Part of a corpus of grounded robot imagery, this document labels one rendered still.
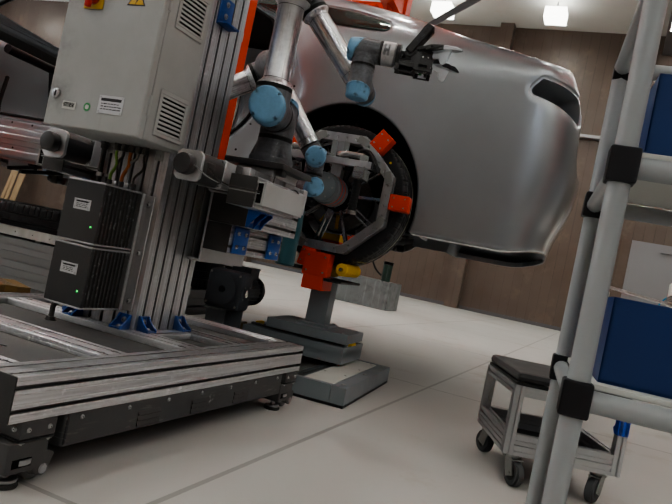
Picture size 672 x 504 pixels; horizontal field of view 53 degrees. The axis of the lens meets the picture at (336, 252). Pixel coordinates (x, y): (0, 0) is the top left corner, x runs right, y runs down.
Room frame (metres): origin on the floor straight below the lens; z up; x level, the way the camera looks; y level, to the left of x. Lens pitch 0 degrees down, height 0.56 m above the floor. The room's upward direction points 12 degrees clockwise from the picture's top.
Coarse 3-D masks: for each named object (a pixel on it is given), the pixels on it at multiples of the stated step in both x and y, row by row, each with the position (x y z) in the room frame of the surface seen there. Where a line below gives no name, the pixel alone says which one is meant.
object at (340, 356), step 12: (252, 324) 3.20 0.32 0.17; (264, 324) 3.19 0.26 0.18; (276, 336) 3.09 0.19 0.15; (288, 336) 3.08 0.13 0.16; (300, 336) 3.12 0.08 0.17; (312, 348) 3.04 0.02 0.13; (324, 348) 3.03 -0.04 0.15; (336, 348) 3.01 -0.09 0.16; (348, 348) 3.08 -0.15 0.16; (360, 348) 3.31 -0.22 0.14; (324, 360) 3.02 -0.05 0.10; (336, 360) 3.01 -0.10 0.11; (348, 360) 3.13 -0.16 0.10
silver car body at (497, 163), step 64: (0, 0) 4.01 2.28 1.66; (0, 64) 4.23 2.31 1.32; (320, 64) 3.32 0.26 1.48; (512, 64) 3.06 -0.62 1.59; (0, 128) 3.85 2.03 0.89; (256, 128) 3.42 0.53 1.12; (448, 128) 3.12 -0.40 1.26; (512, 128) 3.04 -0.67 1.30; (576, 128) 3.11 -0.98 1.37; (448, 192) 3.11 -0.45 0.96; (512, 192) 3.03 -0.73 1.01; (576, 192) 3.35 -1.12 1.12; (512, 256) 4.73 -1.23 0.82
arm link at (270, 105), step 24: (288, 0) 2.09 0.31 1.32; (312, 0) 2.20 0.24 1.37; (288, 24) 2.10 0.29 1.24; (288, 48) 2.10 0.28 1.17; (264, 72) 2.12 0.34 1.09; (288, 72) 2.11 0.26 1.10; (264, 96) 2.07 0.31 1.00; (288, 96) 2.11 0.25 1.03; (264, 120) 2.08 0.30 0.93; (288, 120) 2.17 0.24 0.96
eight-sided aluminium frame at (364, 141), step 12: (324, 132) 3.06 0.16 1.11; (336, 132) 3.05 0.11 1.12; (360, 144) 3.01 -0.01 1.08; (384, 168) 2.98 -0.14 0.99; (384, 180) 2.97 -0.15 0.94; (384, 192) 2.97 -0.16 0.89; (384, 204) 2.97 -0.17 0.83; (384, 216) 2.96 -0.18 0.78; (372, 228) 3.02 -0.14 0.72; (384, 228) 3.02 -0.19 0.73; (300, 240) 3.06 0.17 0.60; (312, 240) 3.05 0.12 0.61; (348, 240) 3.00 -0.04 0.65; (360, 240) 2.99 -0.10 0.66; (336, 252) 3.01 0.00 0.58; (348, 252) 3.04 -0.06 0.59
